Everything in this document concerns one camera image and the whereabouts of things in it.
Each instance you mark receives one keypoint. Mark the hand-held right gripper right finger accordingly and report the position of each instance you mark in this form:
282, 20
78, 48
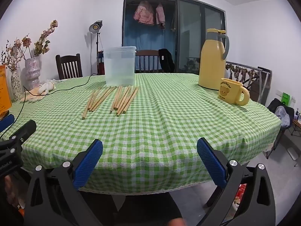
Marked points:
210, 162

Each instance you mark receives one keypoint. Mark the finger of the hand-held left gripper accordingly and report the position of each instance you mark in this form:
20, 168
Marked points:
7, 122
25, 129

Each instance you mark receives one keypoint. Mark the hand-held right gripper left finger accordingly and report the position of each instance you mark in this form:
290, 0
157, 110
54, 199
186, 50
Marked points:
90, 160

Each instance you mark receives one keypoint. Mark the bunch of wooden chopsticks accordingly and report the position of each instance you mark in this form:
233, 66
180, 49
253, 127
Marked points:
84, 115

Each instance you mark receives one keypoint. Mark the clear plastic container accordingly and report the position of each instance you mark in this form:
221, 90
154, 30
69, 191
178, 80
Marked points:
120, 70

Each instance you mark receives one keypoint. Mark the orange box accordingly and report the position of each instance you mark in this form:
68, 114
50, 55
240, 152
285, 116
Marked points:
4, 89

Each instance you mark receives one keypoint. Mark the speckled vase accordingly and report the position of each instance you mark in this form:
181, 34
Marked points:
16, 87

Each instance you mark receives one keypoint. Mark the cream work gloves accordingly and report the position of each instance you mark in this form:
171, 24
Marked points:
40, 90

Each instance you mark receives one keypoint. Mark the white tissue packet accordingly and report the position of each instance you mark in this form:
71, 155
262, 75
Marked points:
53, 81

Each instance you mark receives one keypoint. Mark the pink ribbed vase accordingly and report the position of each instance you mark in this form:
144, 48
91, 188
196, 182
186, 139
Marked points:
32, 73

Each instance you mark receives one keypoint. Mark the green checked tablecloth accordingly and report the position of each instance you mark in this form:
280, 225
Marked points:
164, 122

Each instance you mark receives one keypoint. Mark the dried twig branches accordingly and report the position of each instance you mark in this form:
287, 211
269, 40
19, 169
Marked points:
10, 56

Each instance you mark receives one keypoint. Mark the yellow bear print mug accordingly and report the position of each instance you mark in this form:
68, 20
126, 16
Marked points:
229, 91

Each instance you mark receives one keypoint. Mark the dark wooden chair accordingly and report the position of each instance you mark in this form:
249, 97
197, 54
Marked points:
70, 66
150, 52

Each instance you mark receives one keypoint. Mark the black bag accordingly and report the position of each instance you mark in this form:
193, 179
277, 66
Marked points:
272, 106

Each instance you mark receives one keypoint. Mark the dried pink flowers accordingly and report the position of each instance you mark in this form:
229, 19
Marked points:
42, 44

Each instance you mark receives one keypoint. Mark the grey bag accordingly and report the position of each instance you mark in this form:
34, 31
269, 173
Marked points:
283, 115

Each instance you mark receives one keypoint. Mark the metal rack with dried goods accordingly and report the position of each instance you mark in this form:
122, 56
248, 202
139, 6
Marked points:
239, 71

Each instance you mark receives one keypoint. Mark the red hanging cloth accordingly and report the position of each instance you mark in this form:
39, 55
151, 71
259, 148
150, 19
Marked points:
101, 63

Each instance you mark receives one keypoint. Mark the green paper bag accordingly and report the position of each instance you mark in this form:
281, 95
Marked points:
285, 98

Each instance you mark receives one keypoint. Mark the yellow thermos jug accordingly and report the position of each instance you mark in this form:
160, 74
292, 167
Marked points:
211, 63

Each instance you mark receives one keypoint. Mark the potted plant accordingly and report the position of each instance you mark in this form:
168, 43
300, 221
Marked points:
191, 64

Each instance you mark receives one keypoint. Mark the black garment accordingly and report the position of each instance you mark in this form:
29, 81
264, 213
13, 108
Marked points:
165, 61

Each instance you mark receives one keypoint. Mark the studio lamp on stand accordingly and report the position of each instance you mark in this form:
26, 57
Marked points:
94, 27

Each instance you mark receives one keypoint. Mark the blue curtain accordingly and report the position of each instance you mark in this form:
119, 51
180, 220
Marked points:
145, 37

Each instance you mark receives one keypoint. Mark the sliding glass door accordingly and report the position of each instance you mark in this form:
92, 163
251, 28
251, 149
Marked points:
188, 28

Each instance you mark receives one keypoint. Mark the olive hanging garment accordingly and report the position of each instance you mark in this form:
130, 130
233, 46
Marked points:
173, 21

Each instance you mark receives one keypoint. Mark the large pink jacket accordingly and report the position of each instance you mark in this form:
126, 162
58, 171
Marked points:
143, 14

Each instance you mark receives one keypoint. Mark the small pink jacket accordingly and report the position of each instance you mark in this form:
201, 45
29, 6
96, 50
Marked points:
160, 14

